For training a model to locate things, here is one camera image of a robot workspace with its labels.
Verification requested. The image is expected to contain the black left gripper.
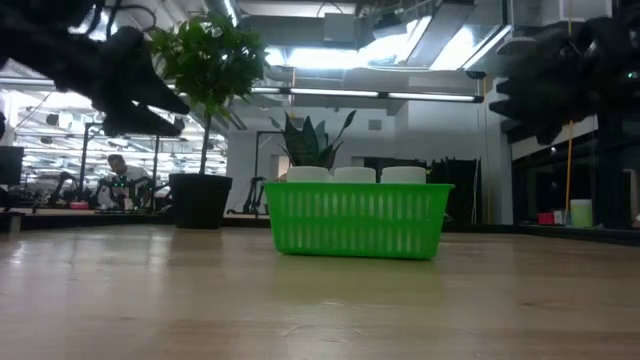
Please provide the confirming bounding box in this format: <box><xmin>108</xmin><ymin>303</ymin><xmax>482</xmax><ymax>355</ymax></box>
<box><xmin>52</xmin><ymin>24</ymin><xmax>192</xmax><ymax>138</ymax></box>

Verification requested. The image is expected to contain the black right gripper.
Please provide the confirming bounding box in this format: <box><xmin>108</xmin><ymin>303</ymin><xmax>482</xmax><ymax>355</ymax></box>
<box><xmin>488</xmin><ymin>27</ymin><xmax>601</xmax><ymax>146</ymax></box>

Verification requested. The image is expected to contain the green plastic slotted basket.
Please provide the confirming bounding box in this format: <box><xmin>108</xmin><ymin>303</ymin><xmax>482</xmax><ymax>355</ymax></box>
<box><xmin>263</xmin><ymin>181</ymin><xmax>456</xmax><ymax>261</ymax></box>

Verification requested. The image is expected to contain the person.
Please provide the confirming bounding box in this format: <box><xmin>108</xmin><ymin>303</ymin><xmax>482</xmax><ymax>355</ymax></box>
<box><xmin>97</xmin><ymin>153</ymin><xmax>151</xmax><ymax>211</ymax></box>

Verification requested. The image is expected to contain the leafy green indoor tree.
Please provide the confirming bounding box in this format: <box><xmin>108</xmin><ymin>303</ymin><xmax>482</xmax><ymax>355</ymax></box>
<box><xmin>149</xmin><ymin>12</ymin><xmax>271</xmax><ymax>176</ymax></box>

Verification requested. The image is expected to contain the black plant pot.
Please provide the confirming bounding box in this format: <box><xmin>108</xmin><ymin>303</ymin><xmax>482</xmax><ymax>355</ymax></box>
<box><xmin>168</xmin><ymin>172</ymin><xmax>234</xmax><ymax>230</ymax></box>

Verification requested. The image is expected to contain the pale green cup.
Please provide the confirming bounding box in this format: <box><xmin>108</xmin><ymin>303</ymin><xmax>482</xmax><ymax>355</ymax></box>
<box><xmin>569</xmin><ymin>198</ymin><xmax>594</xmax><ymax>229</ymax></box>

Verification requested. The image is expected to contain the black tripod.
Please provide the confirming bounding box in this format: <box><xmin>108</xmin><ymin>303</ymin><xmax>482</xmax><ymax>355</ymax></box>
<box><xmin>242</xmin><ymin>175</ymin><xmax>269</xmax><ymax>215</ymax></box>

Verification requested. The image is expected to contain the black monitor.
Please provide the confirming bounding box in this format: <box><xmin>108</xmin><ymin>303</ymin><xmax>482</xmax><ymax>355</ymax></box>
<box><xmin>0</xmin><ymin>145</ymin><xmax>25</xmax><ymax>186</ymax></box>

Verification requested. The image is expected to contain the long ceiling light bar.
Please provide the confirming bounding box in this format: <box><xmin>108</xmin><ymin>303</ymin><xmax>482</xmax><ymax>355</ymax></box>
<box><xmin>249</xmin><ymin>86</ymin><xmax>485</xmax><ymax>104</ymax></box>

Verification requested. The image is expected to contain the snake plant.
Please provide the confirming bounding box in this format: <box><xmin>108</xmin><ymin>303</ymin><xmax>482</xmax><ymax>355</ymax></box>
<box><xmin>269</xmin><ymin>109</ymin><xmax>358</xmax><ymax>170</ymax></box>

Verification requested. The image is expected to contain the grey ceiling box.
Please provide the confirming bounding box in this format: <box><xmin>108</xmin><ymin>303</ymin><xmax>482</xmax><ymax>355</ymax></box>
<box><xmin>322</xmin><ymin>12</ymin><xmax>359</xmax><ymax>44</ymax></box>

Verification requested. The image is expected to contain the black metal stand frame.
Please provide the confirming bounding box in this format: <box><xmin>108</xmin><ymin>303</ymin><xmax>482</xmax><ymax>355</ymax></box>
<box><xmin>82</xmin><ymin>122</ymin><xmax>161</xmax><ymax>211</ymax></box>

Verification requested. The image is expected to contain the yellow hanging cable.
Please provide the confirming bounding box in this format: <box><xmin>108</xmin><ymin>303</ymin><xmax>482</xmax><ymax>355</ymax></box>
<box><xmin>563</xmin><ymin>0</ymin><xmax>576</xmax><ymax>211</ymax></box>

